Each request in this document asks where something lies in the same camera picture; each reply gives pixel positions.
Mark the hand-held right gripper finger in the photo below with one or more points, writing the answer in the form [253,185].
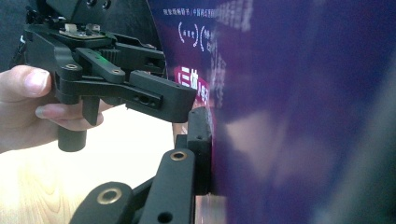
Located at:
[199,146]

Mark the purple cover book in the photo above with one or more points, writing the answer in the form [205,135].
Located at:
[305,112]

